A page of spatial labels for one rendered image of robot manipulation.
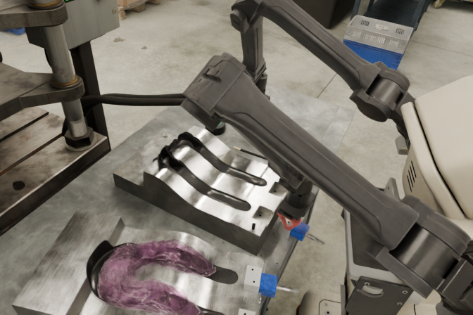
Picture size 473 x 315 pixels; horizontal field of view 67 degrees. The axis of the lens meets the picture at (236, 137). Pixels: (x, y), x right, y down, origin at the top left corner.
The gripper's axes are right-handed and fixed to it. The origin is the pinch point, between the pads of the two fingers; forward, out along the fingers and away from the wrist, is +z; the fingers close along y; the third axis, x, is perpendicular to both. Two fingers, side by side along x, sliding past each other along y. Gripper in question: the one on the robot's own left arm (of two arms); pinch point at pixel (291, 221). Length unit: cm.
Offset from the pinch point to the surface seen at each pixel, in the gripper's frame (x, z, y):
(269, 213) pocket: -5.9, -2.7, 3.4
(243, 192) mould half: -15.4, -4.1, 2.3
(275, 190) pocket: -9.0, -1.7, -6.3
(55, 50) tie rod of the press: -79, -31, 11
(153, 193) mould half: -37.9, -0.8, 16.2
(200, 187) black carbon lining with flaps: -26.5, -3.9, 8.0
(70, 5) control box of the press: -93, -37, -6
